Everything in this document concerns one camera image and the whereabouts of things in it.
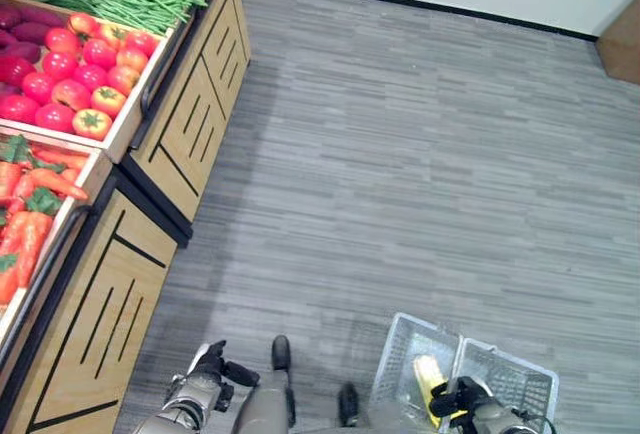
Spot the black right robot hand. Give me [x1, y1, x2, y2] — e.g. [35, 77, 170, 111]
[429, 375, 496, 421]

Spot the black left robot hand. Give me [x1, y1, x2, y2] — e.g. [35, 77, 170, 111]
[187, 339, 261, 389]

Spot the grey mesh shopping basket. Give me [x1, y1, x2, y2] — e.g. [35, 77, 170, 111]
[367, 311, 561, 434]

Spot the yellow corn cob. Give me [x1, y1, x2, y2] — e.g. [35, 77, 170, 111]
[412, 353, 469, 429]

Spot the dark left robot foot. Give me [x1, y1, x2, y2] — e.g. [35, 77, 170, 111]
[270, 334, 293, 373]

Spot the dark robot foot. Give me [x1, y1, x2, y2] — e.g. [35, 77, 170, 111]
[336, 382, 361, 428]
[270, 334, 293, 373]

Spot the silver right robot leg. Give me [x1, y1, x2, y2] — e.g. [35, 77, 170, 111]
[357, 401, 416, 434]

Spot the dark right robot foot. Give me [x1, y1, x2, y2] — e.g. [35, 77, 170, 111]
[336, 382, 361, 428]

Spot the wooden slotted display cabinet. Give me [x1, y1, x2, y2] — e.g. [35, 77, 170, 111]
[118, 0, 253, 250]
[0, 173, 180, 434]

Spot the orange carrot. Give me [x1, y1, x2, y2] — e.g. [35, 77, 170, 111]
[0, 160, 24, 208]
[0, 252, 21, 306]
[26, 167, 91, 202]
[6, 172, 37, 216]
[0, 210, 32, 258]
[30, 147, 91, 171]
[15, 188, 64, 289]

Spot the wooden carrot crate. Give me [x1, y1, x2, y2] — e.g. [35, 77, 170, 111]
[0, 126, 114, 351]

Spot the wooden tomato crate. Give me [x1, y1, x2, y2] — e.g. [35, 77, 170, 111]
[0, 0, 177, 165]

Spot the orange-red tomato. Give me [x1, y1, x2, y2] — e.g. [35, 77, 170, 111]
[115, 46, 150, 75]
[96, 22, 130, 51]
[105, 64, 142, 97]
[71, 108, 114, 142]
[90, 85, 128, 120]
[50, 78, 93, 113]

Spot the red tomato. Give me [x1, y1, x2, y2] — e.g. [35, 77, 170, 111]
[71, 63, 109, 93]
[81, 38, 119, 72]
[0, 55, 38, 88]
[0, 94, 42, 126]
[41, 50, 80, 82]
[124, 29, 161, 59]
[34, 102, 77, 135]
[44, 27, 83, 56]
[20, 71, 58, 106]
[66, 11, 102, 39]

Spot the brown wooden box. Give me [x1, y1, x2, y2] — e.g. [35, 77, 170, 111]
[596, 0, 640, 87]

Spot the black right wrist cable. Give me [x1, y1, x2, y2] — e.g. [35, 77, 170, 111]
[513, 407, 557, 434]

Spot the black wall baseboard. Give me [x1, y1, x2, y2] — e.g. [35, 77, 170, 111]
[238, 0, 601, 44]

